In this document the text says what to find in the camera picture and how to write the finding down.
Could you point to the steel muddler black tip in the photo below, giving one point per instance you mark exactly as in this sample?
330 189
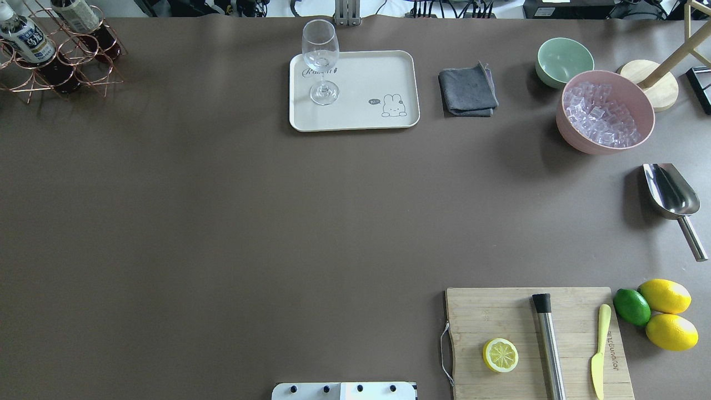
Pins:
544 313

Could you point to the yellow lemon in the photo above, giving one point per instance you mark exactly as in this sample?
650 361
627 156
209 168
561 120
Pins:
666 296
671 332

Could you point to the yellow lemon far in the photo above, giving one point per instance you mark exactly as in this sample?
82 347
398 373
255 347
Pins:
666 296

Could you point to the clear ice cubes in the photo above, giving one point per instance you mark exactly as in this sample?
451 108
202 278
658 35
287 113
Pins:
593 114

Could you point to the grey folded cloth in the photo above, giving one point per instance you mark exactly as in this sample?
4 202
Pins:
468 92

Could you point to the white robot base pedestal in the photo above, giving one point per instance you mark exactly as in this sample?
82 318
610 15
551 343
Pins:
346 390

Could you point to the yellow plastic knife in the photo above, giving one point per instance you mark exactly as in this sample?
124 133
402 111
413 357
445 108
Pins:
597 360

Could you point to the yellow lemon near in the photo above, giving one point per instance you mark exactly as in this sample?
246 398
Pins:
671 332

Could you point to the copper wire bottle basket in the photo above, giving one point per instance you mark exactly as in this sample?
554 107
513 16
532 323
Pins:
23 82

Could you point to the cream rabbit tray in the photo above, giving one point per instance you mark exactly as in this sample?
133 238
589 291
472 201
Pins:
378 90

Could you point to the aluminium frame post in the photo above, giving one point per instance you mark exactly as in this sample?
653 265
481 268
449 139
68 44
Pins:
347 13

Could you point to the tea bottle white cap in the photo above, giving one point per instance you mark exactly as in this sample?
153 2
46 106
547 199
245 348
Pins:
36 49

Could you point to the wooden glass drying stand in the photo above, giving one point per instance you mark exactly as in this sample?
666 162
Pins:
655 79

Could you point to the pink bowl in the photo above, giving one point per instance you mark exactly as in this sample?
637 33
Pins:
624 91

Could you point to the black glass tray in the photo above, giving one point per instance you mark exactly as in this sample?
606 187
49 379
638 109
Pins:
702 92

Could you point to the green bowl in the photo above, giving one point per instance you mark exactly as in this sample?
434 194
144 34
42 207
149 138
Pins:
559 59

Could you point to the half lemon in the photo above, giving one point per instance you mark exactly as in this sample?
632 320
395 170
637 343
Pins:
500 355

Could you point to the steel ice scoop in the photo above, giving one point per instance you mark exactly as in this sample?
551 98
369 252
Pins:
676 200

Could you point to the green lime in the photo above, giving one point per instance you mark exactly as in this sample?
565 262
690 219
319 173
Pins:
632 307

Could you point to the clear wine glass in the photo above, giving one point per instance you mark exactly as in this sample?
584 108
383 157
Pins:
320 50

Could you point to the bamboo cutting board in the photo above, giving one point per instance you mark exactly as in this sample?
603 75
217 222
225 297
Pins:
477 315

